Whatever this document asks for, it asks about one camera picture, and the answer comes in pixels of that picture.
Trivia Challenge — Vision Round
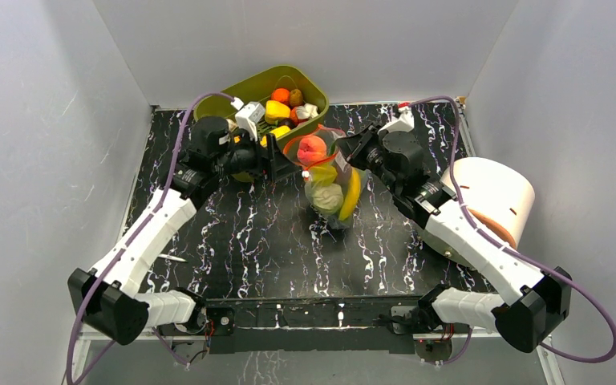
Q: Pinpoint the olive green plastic bin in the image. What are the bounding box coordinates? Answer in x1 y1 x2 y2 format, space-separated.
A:
192 65 330 149

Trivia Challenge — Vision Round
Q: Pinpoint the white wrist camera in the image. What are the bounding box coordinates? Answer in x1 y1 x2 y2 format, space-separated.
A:
234 102 265 142
378 102 415 135

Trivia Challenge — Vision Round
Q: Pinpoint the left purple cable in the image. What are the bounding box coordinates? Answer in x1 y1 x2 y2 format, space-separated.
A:
65 91 242 385

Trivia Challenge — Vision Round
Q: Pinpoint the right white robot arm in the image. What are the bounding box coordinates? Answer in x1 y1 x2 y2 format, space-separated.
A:
336 126 573 353

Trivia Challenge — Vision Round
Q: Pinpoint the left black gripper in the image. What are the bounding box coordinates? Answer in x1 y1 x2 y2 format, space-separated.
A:
214 129 299 184

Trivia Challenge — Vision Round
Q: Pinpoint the yellow banana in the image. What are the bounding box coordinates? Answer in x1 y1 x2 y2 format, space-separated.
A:
338 168 363 221

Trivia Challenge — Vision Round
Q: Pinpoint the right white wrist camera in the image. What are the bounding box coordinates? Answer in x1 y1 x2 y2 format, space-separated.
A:
378 102 415 135

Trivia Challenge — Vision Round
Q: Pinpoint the wrinkled orange red fruit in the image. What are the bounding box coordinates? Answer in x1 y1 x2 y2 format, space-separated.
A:
290 107 300 125

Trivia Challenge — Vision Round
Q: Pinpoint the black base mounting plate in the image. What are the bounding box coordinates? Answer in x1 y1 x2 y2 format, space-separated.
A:
205 295 442 354

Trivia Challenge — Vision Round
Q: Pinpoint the purple cable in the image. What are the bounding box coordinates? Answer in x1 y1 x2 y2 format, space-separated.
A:
398 95 616 364
65 91 242 385

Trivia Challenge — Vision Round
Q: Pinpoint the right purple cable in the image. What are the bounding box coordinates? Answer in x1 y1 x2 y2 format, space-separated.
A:
398 95 616 364

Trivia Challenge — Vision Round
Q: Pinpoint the brown kiwi fruit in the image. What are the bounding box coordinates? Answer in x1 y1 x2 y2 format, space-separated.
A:
288 88 305 108

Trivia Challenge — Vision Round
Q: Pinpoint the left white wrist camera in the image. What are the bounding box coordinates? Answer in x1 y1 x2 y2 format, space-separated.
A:
234 102 265 142

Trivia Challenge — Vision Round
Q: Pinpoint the small orange fruit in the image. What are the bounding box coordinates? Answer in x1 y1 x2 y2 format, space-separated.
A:
296 135 328 168

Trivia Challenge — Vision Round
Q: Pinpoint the yellow bell pepper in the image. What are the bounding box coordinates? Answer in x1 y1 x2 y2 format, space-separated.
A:
264 99 291 125

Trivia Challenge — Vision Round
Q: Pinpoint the clear zip top bag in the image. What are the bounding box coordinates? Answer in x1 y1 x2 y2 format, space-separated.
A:
283 124 367 229

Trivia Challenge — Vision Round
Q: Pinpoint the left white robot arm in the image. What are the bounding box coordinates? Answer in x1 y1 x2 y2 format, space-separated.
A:
67 116 301 346

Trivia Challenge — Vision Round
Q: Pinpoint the round orange fruit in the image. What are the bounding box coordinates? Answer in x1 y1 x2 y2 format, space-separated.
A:
270 87 290 106

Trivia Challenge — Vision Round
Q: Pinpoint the white orange cylinder drum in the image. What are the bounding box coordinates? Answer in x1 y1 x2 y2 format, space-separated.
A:
454 157 535 249

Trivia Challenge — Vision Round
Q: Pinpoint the yellow green starfruit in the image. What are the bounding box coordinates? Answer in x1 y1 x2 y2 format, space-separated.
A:
308 164 338 186

